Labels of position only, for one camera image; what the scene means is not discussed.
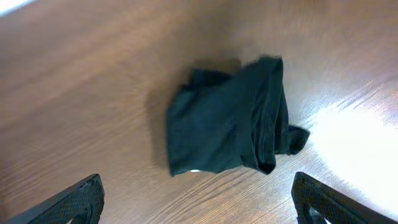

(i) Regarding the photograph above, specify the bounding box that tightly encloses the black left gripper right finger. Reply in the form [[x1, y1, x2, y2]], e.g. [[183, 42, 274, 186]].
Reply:
[[291, 172, 397, 224]]

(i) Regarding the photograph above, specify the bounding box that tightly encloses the dark green t-shirt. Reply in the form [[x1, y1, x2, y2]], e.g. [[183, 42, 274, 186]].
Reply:
[[166, 56, 310, 176]]

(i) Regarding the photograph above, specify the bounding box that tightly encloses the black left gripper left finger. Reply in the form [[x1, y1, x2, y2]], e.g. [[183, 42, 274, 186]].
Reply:
[[6, 174, 104, 224]]

